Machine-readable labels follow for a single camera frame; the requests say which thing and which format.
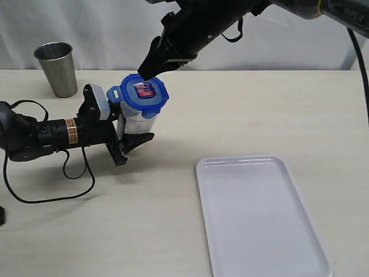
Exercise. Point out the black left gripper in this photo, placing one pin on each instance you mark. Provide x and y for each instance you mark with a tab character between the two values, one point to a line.
92	131

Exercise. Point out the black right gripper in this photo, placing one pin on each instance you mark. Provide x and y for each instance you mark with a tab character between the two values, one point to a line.
180	41

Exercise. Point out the clear tall plastic container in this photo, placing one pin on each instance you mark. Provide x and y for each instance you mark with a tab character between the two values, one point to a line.
132	121

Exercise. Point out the blue plastic locking lid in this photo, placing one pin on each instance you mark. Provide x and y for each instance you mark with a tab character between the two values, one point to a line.
139	97

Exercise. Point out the stainless steel cup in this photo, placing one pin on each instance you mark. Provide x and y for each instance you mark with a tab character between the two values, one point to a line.
56	61

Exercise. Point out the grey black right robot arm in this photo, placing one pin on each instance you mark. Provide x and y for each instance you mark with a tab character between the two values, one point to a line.
218	16

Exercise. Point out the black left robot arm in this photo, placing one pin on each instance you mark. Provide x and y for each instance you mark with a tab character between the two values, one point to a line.
27	139

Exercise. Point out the white backdrop curtain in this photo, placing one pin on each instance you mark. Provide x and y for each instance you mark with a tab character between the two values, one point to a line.
115	35

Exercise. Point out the black object at table edge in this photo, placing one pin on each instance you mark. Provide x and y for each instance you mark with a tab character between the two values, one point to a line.
2	216

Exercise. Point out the white rectangular plastic tray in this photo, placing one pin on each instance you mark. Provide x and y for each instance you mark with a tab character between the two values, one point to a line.
255	222

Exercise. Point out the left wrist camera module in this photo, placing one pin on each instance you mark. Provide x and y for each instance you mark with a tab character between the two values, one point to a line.
96	101

